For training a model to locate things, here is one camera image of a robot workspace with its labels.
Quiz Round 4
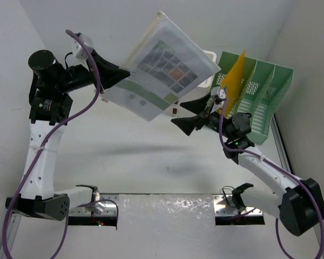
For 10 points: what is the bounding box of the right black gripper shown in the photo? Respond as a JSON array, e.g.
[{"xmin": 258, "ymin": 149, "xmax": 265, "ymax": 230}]
[{"xmin": 171, "ymin": 92, "xmax": 233, "ymax": 140}]

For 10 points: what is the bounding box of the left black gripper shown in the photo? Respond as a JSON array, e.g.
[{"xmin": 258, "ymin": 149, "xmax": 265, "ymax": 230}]
[{"xmin": 54, "ymin": 49, "xmax": 128, "ymax": 94}]

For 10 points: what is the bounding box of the white three-drawer storage box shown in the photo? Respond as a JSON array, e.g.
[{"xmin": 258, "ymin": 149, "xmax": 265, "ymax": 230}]
[{"xmin": 162, "ymin": 53, "xmax": 214, "ymax": 117}]

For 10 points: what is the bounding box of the orange plastic folder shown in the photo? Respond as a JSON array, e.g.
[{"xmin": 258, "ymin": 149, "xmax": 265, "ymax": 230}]
[{"xmin": 219, "ymin": 51, "xmax": 245, "ymax": 118}]

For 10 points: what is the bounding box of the clear sleeve with documents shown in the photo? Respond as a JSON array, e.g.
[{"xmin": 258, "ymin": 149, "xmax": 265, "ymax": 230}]
[{"xmin": 102, "ymin": 11, "xmax": 220, "ymax": 121}]

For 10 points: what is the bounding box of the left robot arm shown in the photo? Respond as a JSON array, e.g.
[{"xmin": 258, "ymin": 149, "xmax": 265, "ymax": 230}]
[{"xmin": 5, "ymin": 50, "xmax": 130, "ymax": 221}]

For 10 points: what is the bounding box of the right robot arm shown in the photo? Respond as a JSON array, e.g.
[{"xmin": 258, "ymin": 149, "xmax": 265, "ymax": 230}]
[{"xmin": 171, "ymin": 94, "xmax": 324, "ymax": 236}]

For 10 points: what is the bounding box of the green plastic file organizer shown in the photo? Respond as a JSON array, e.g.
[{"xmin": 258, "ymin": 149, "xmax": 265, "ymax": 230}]
[{"xmin": 211, "ymin": 56, "xmax": 294, "ymax": 145}]

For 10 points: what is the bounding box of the white foam front panel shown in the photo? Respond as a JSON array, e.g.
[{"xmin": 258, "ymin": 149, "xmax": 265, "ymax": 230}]
[{"xmin": 8, "ymin": 193, "xmax": 324, "ymax": 259}]

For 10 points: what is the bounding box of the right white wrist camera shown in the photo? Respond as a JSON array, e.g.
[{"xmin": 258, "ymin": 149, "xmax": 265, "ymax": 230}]
[{"xmin": 210, "ymin": 86, "xmax": 226, "ymax": 107}]

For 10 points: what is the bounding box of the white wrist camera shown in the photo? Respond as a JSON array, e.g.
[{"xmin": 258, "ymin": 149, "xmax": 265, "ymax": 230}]
[
  {"xmin": 71, "ymin": 33, "xmax": 94, "ymax": 61},
  {"xmin": 210, "ymin": 86, "xmax": 226, "ymax": 107}
]

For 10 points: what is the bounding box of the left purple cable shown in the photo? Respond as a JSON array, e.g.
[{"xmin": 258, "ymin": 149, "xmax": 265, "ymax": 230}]
[{"xmin": 1, "ymin": 29, "xmax": 119, "ymax": 259}]

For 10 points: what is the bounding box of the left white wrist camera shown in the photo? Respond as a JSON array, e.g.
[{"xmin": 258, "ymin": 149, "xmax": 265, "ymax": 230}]
[{"xmin": 71, "ymin": 33, "xmax": 94, "ymax": 61}]

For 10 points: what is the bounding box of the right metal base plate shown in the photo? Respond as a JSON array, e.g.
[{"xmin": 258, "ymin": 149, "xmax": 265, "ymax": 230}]
[{"xmin": 213, "ymin": 194, "xmax": 264, "ymax": 217}]

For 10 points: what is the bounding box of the metal base plate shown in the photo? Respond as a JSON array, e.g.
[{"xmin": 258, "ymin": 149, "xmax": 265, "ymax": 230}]
[
  {"xmin": 69, "ymin": 199, "xmax": 118, "ymax": 217},
  {"xmin": 213, "ymin": 194, "xmax": 264, "ymax": 217}
]

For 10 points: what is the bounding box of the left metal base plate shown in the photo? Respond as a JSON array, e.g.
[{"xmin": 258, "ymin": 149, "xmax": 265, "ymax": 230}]
[{"xmin": 69, "ymin": 199, "xmax": 118, "ymax": 217}]

